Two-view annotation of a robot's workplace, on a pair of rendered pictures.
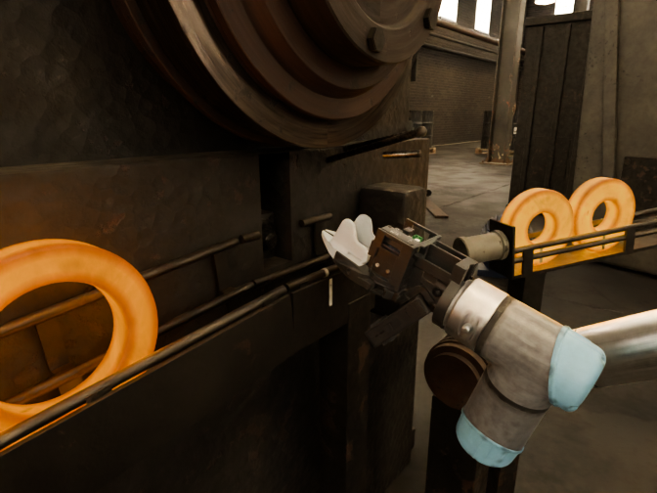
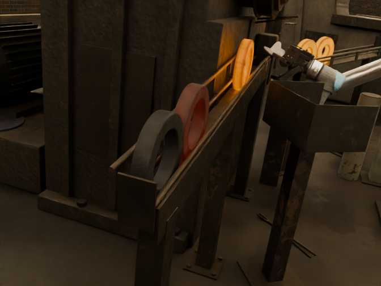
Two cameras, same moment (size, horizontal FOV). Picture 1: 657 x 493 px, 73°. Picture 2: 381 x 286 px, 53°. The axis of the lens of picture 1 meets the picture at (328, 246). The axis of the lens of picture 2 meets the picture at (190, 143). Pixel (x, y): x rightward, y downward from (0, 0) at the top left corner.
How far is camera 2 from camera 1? 1.28 m
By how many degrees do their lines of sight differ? 22
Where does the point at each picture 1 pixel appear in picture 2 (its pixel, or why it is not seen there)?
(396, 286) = (294, 61)
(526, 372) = (329, 80)
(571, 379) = (339, 80)
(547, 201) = (310, 43)
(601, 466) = not seen: hidden behind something
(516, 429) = (324, 97)
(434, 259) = (304, 54)
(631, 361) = (346, 82)
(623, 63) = not seen: outside the picture
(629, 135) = (308, 18)
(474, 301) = (317, 64)
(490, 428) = not seen: hidden behind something
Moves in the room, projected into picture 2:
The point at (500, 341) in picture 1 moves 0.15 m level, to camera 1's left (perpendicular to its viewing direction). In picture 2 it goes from (323, 74) to (293, 72)
